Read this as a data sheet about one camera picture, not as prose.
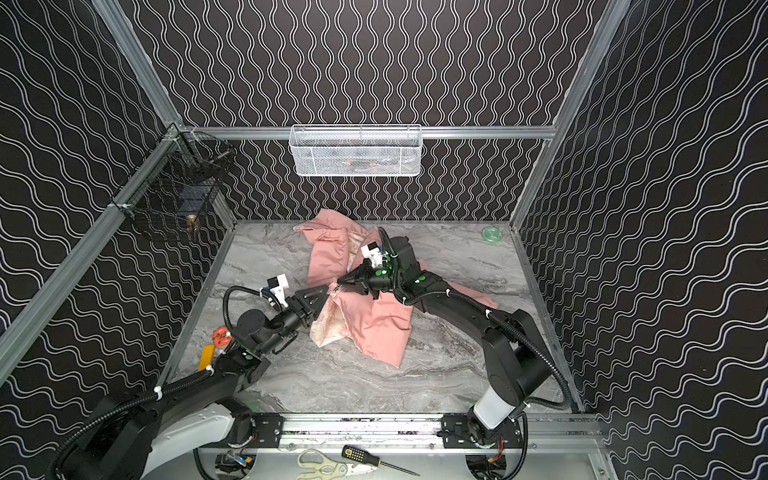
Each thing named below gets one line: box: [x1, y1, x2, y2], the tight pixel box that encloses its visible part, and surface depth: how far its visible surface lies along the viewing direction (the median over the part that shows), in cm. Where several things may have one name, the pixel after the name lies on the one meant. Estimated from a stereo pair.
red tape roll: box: [212, 326, 233, 347], surface depth 90 cm
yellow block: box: [198, 344, 215, 372], surface depth 89 cm
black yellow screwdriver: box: [341, 444, 421, 477], surface depth 71 cm
